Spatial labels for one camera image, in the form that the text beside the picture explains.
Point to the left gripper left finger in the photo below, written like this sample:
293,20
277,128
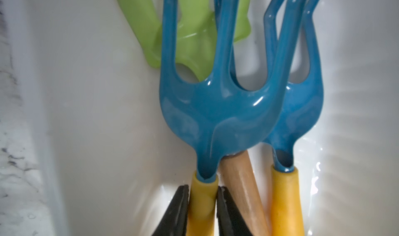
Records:
174,220

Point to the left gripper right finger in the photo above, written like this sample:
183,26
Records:
230,220

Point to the white storage box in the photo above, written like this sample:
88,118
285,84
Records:
111,165

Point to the blue fork yellow handle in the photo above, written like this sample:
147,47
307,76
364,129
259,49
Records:
217,117

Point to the light green trowel wooden handle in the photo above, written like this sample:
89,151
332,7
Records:
196,43

